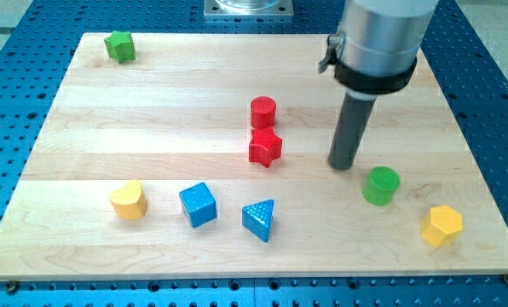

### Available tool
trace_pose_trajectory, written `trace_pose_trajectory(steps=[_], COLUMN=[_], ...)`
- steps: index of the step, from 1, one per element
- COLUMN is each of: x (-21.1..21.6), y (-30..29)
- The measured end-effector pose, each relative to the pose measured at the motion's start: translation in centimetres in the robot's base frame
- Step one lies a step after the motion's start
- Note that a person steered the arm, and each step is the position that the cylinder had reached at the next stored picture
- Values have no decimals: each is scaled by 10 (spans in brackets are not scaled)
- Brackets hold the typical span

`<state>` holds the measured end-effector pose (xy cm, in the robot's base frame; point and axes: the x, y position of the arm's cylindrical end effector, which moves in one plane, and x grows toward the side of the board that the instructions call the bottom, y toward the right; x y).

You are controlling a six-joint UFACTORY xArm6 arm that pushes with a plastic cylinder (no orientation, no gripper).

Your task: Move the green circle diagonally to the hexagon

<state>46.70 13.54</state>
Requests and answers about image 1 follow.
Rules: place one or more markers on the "green cylinder block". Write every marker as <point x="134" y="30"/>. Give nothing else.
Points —
<point x="381" y="185"/>

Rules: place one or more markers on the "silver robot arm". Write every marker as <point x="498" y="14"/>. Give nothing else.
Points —
<point x="379" y="38"/>

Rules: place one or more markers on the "yellow hexagon block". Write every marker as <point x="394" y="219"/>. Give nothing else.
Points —
<point x="441" y="225"/>

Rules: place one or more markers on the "red star block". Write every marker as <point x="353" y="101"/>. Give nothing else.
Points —
<point x="265" y="146"/>

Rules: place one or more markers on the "red cylinder block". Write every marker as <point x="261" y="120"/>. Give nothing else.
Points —
<point x="263" y="110"/>

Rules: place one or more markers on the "blue triangle block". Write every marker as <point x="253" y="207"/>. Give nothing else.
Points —
<point x="258" y="218"/>

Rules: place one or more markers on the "blue cube block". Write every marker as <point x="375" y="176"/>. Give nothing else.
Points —
<point x="198" y="204"/>

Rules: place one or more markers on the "wooden board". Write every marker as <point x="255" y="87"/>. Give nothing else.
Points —
<point x="180" y="114"/>

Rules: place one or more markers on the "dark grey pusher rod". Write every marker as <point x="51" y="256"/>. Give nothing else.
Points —
<point x="352" y="122"/>

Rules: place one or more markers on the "yellow heart block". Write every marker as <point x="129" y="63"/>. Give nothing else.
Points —
<point x="129" y="202"/>

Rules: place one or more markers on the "green star block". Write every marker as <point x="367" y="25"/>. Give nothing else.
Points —
<point x="120" y="46"/>

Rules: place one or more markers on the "blue perforated table plate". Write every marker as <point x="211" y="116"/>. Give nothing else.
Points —
<point x="467" y="49"/>

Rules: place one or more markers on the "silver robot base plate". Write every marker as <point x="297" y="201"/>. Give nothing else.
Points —
<point x="225" y="8"/>

